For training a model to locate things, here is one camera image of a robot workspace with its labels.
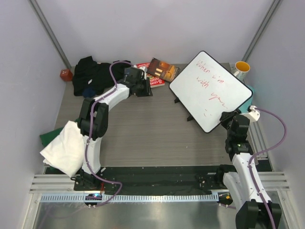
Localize red cover book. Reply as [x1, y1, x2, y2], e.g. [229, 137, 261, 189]
[136, 62, 165, 88]

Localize dark cover paperback book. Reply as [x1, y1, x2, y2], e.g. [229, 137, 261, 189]
[147, 58, 180, 83]

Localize white dry-erase board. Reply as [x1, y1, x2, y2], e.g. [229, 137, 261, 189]
[169, 51, 253, 133]

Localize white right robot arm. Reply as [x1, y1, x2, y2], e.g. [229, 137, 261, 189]
[214, 110, 282, 229]

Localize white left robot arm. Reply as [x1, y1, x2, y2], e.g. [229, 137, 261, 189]
[72, 66, 152, 190]

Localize teal cutting mat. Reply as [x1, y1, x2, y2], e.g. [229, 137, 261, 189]
[239, 82, 256, 114]

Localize navy blue t shirt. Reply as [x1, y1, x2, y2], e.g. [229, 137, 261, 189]
[82, 87, 96, 98]

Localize black t shirt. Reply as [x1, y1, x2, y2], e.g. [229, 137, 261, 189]
[72, 56, 131, 96]

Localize black whiteboard stand foot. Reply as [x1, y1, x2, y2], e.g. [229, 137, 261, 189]
[174, 97, 180, 104]
[187, 115, 193, 122]

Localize white mug yellow inside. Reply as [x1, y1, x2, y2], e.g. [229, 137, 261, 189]
[232, 61, 251, 81]

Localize small red cube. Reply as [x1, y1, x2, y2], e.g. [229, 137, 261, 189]
[60, 69, 73, 82]

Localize white folded t shirt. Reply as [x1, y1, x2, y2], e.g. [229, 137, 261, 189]
[40, 129, 84, 177]

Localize green t shirt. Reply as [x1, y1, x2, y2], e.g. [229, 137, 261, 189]
[40, 118, 81, 147]

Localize aluminium frame rail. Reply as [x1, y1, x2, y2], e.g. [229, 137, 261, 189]
[247, 119, 270, 160]

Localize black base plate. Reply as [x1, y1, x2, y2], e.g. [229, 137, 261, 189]
[71, 165, 236, 196]

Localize white perforated cable rail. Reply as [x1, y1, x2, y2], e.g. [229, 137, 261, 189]
[41, 193, 219, 203]

